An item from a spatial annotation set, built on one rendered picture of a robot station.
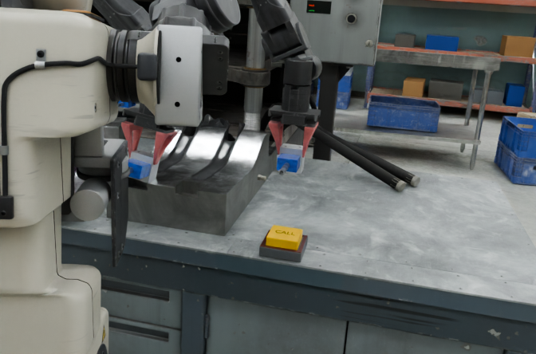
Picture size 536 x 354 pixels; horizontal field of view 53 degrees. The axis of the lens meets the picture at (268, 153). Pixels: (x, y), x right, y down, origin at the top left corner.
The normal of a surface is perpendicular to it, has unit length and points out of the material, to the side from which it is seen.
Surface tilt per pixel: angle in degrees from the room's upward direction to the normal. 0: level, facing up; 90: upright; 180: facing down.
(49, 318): 82
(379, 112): 91
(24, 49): 82
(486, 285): 0
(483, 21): 90
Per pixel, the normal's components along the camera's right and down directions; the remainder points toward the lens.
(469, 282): 0.07, -0.96
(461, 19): -0.26, 0.25
